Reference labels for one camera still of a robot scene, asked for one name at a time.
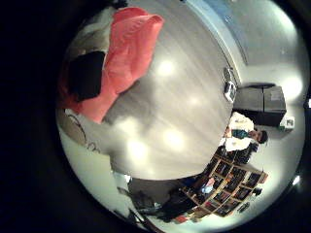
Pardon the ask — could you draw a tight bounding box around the wooden cubby shelf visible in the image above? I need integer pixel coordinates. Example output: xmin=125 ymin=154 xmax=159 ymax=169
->
xmin=180 ymin=153 xmax=270 ymax=219

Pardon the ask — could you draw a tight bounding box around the white box device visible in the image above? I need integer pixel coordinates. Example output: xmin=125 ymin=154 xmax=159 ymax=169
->
xmin=222 ymin=65 xmax=240 ymax=104

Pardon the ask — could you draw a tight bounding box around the black office chair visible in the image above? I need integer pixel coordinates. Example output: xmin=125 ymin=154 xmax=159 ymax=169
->
xmin=158 ymin=189 xmax=197 ymax=223

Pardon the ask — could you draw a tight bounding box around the small white box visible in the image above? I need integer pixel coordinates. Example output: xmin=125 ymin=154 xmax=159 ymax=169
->
xmin=279 ymin=116 xmax=296 ymax=132

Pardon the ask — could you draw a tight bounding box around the person in white jacket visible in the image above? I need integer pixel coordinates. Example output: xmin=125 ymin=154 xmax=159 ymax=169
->
xmin=219 ymin=111 xmax=270 ymax=153

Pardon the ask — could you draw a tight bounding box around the pink cloth garment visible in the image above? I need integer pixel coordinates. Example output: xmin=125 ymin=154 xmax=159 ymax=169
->
xmin=57 ymin=6 xmax=166 ymax=125

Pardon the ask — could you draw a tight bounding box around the black box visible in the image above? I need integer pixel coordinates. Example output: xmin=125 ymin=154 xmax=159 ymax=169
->
xmin=232 ymin=83 xmax=288 ymax=128

